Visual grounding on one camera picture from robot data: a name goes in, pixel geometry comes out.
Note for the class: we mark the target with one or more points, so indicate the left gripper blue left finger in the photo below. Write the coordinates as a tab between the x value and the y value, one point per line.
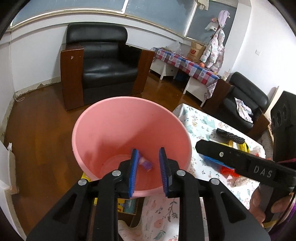
128	171

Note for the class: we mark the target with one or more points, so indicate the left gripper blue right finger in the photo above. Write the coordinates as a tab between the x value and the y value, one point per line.
168	168

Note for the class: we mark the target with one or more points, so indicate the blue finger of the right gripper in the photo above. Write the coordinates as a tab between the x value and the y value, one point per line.
248	165

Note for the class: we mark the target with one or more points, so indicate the purple wrapper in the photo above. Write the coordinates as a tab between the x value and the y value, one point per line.
147	165

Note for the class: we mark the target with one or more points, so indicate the white plastic bag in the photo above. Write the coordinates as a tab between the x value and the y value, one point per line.
258	151

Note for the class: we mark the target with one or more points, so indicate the yellow plastic bag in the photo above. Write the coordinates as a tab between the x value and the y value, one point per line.
242	147

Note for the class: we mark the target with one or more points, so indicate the blue foam fruit net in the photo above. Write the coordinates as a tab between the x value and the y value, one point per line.
208	159

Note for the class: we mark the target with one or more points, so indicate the red foam fruit net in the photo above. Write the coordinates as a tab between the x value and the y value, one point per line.
225	171

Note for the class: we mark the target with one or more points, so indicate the black foam fruit net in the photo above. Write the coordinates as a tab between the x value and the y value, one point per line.
230	136

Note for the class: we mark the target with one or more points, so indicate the pink plastic trash bucket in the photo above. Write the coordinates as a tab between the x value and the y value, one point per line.
106	133

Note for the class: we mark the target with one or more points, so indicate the right human hand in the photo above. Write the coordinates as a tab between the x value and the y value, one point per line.
284	204

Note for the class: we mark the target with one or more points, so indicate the clear crinkled plastic film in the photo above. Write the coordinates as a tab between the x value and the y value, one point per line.
238	181

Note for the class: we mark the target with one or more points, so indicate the yellow picture book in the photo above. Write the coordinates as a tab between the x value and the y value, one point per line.
127	206

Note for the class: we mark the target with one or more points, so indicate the cloth on right armchair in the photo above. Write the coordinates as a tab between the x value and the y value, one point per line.
243	110

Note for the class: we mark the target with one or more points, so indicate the floral white tablecloth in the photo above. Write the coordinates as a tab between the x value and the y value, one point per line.
208	207

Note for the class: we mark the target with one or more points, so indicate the right black leather armchair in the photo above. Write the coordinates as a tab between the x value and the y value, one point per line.
222	105

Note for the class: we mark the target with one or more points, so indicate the black leather armchair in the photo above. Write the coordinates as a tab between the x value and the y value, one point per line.
97	63
222	105

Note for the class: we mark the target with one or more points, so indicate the drink cup with straw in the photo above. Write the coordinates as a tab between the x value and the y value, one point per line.
226	74

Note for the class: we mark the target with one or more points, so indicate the checkered cloth side table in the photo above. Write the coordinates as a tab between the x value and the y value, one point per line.
200	78

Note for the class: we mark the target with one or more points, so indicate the hanging floral child jacket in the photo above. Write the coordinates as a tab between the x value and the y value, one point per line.
213	55

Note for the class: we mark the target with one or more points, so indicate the orange fruit on table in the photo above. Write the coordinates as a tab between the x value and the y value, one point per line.
202	65

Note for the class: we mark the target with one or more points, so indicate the left black leather armchair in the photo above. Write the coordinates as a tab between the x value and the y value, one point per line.
97	63

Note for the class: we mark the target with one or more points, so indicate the brown cardboard box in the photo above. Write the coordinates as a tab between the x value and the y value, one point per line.
196	52

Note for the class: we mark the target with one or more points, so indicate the clear plastic bag on table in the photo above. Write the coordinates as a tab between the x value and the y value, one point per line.
174	47

